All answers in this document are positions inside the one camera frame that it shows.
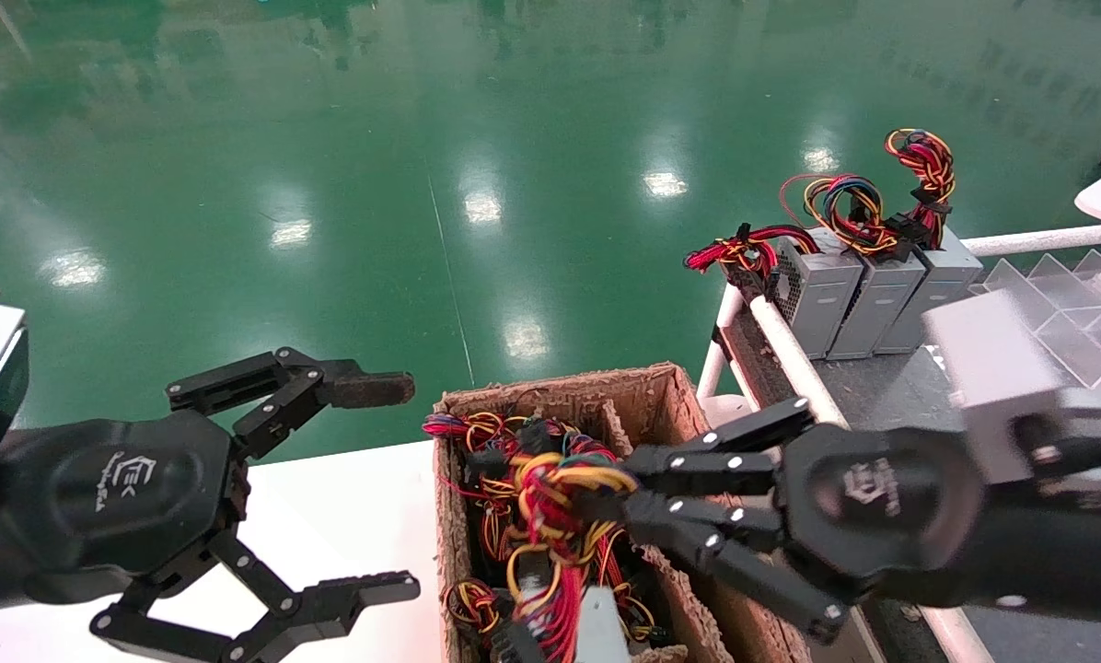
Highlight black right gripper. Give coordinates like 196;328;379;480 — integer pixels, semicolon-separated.
597;396;986;646

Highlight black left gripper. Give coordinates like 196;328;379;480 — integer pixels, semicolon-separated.
0;347;422;663

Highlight grey power supply yellow-red cables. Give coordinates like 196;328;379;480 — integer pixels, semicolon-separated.
500;447;648;663

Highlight brown cardboard box with dividers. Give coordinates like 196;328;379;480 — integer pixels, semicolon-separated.
431;362;809;663

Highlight black table mat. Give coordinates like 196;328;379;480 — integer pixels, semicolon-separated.
721;304;1101;663

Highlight clear acrylic divider rack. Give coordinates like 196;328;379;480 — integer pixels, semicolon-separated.
969;249;1101;392

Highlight power supply with long striped cables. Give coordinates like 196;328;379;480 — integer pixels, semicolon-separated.
606;543;666;646

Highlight short white frame pipe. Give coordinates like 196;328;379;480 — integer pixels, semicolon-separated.
695;284;745;401

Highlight power supply with red cable loops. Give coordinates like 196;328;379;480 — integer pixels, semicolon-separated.
514;416;616;461

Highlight long white frame pipe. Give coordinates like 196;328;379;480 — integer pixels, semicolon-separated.
747;295;995;663

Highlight power supply with blue-red cables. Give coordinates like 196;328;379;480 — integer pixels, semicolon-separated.
422;412;515;563

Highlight power supply with small cable coil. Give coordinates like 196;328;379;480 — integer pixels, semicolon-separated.
442;578;507;646

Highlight grey power supply red-black cables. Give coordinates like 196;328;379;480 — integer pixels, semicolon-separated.
682;224;864;360

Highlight grey power supply multicolour cable coil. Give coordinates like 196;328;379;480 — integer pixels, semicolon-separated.
779;173;926;362

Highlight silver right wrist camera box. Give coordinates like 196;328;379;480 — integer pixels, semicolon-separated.
921;290;1101;495

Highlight grey power supply tall cable bundle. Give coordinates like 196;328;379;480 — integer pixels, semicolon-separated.
877;129;984;355

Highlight white frame pipe black joint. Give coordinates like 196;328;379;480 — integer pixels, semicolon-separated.
960;221;1101;259

